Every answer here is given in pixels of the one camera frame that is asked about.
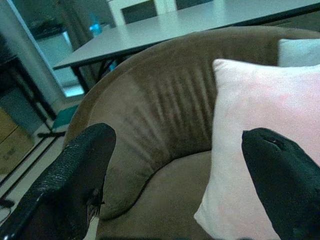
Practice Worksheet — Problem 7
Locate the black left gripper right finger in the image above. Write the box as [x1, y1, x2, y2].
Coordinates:
[241, 127, 320, 240]

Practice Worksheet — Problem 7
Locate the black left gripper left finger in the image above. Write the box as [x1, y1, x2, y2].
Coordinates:
[0, 122, 117, 240]

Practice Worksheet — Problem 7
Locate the teal floor mat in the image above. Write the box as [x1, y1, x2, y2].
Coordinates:
[51, 104, 80, 128]

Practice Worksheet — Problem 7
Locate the pale pink square pillow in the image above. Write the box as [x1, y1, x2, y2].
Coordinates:
[193, 58, 320, 240]

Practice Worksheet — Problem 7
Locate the brown velvet round sofa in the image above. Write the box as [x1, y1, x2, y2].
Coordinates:
[62, 25, 320, 240]

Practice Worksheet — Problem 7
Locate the white square pillow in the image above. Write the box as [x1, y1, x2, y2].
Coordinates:
[277, 38, 320, 68]

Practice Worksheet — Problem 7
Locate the brown cardboard box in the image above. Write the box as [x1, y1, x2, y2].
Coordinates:
[0, 106, 35, 176]

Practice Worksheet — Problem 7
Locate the blue plastic bottle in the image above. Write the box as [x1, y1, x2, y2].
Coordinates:
[89, 10, 103, 38]

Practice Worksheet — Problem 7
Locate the grey table with black legs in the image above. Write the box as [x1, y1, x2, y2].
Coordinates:
[52, 0, 320, 95]

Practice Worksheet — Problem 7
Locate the dark chair with white frame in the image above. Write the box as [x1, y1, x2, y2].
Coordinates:
[173, 0, 227, 11]
[107, 0, 176, 28]

